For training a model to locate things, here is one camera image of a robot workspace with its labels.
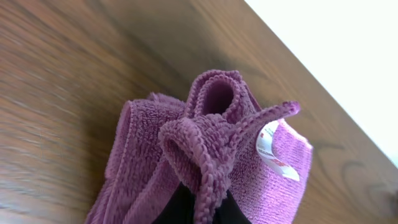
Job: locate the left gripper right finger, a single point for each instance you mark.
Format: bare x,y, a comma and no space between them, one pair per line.
229,212

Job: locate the purple cloth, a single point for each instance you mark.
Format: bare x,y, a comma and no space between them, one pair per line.
219,139

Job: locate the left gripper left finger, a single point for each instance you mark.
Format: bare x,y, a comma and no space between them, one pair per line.
179,209

